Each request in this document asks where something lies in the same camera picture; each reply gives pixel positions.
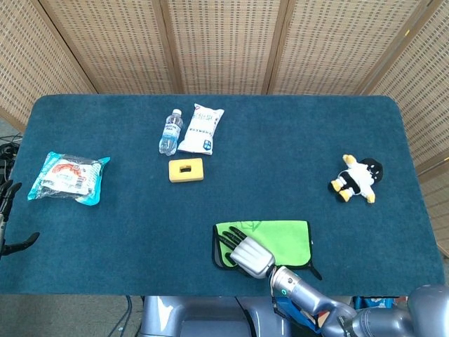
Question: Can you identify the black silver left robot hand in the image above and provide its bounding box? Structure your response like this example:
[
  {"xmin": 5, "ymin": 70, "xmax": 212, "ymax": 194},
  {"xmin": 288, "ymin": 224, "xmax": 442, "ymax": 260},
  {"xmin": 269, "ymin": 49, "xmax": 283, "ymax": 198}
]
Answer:
[{"xmin": 0, "ymin": 179, "xmax": 41, "ymax": 261}]

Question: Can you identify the yellow sponge block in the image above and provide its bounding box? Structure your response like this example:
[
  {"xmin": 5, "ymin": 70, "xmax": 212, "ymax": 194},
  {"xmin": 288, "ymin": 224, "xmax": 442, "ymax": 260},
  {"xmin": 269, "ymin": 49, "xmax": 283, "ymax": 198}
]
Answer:
[{"xmin": 168, "ymin": 157, "xmax": 205, "ymax": 183}]

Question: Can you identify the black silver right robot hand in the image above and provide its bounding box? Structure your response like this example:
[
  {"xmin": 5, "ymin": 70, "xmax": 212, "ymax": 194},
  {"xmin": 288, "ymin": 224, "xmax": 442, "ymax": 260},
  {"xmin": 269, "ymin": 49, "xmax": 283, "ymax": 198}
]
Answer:
[{"xmin": 217, "ymin": 226, "xmax": 277, "ymax": 280}]

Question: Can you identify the blue storage crate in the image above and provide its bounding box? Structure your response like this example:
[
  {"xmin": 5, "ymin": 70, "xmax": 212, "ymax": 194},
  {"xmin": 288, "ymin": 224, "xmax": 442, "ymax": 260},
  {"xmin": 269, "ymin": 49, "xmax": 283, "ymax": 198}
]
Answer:
[{"xmin": 275, "ymin": 296, "xmax": 323, "ymax": 334}]

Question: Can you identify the woven bamboo folding screen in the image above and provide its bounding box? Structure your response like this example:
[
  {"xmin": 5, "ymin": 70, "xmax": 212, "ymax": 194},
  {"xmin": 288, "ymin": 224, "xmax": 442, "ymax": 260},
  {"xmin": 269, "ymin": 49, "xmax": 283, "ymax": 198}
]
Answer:
[{"xmin": 0, "ymin": 0, "xmax": 449, "ymax": 259}]

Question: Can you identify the clear plastic water bottle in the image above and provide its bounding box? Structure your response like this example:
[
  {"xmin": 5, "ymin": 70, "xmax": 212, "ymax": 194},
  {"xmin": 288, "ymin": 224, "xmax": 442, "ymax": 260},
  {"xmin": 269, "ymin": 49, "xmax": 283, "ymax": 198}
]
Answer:
[{"xmin": 159, "ymin": 108, "xmax": 185, "ymax": 157}]

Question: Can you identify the black white penguin plush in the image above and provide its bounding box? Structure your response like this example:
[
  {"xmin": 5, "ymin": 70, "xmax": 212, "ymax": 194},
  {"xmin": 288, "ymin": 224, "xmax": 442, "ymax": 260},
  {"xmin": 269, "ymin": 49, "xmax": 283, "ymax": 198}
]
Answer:
[{"xmin": 328, "ymin": 154, "xmax": 384, "ymax": 204}]

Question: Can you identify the blue table mat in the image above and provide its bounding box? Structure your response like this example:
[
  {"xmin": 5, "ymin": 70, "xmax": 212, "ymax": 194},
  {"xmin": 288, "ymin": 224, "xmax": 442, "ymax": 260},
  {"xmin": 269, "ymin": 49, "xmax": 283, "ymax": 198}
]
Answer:
[{"xmin": 0, "ymin": 93, "xmax": 441, "ymax": 298}]

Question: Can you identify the teal wrapped food package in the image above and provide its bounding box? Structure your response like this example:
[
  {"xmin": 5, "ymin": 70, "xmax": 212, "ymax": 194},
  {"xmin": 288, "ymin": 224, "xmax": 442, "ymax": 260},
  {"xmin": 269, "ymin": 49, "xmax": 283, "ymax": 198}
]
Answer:
[{"xmin": 27, "ymin": 151, "xmax": 112, "ymax": 206}]

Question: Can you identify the black cable bundle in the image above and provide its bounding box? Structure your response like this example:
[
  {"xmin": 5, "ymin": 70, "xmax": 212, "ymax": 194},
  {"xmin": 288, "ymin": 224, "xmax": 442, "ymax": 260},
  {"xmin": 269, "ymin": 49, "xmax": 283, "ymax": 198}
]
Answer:
[{"xmin": 0, "ymin": 135, "xmax": 22, "ymax": 187}]

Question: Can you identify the white snack bag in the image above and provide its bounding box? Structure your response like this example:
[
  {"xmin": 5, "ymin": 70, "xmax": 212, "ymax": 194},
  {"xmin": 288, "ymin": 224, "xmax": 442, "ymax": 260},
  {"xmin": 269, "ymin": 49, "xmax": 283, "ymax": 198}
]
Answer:
[{"xmin": 177, "ymin": 103, "xmax": 225, "ymax": 156}]

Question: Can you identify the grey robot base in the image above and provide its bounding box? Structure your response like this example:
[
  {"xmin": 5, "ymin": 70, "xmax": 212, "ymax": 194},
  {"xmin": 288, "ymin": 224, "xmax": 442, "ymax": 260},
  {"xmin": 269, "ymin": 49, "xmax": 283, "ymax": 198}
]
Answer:
[{"xmin": 140, "ymin": 296, "xmax": 293, "ymax": 337}]

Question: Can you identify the grey and green cloth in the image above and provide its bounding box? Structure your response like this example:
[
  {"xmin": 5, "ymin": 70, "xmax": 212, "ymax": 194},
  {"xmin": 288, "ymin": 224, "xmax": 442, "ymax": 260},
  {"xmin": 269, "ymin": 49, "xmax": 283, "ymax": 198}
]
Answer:
[{"xmin": 212, "ymin": 220, "xmax": 323, "ymax": 281}]

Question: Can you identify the blue floor cable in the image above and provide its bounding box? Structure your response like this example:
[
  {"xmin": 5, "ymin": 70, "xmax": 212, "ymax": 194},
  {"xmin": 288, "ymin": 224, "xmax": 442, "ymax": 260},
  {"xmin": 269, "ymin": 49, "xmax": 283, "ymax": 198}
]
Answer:
[{"xmin": 108, "ymin": 296, "xmax": 133, "ymax": 337}]

